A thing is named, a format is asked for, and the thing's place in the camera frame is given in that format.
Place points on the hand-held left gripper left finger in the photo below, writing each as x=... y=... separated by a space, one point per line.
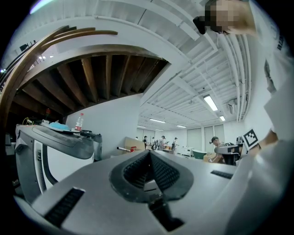
x=96 y=195

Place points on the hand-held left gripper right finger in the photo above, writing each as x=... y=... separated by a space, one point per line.
x=195 y=183

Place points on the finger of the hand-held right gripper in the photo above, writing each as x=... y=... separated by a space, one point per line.
x=229 y=156

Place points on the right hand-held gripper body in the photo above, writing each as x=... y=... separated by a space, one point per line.
x=251 y=141

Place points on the person's left forearm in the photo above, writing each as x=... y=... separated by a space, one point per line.
x=271 y=140

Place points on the white and black machine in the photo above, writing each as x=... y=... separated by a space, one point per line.
x=62 y=158

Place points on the green tub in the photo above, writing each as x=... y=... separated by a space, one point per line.
x=198 y=154

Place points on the white cabinet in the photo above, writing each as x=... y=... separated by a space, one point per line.
x=184 y=151

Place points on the long ceiling light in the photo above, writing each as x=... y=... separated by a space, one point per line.
x=157 y=120
x=181 y=126
x=210 y=102
x=222 y=118

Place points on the metal pipe with red part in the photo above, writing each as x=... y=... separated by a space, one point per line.
x=125 y=149

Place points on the brown cardboard box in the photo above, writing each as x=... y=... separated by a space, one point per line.
x=135 y=143

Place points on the clear bottle with red label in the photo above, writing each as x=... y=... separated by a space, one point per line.
x=79 y=124

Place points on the person's white shirt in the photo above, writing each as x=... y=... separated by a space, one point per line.
x=275 y=68

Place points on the blue fluffy cloth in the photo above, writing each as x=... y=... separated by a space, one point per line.
x=58 y=125

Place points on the red beacon lamp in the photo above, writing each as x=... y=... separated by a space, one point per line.
x=47 y=112

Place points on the brown wooden staircase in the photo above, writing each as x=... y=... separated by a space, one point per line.
x=80 y=75

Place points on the person's head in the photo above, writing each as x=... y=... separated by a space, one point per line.
x=234 y=18

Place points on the black head-worn camera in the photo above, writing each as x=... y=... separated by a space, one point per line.
x=199 y=24

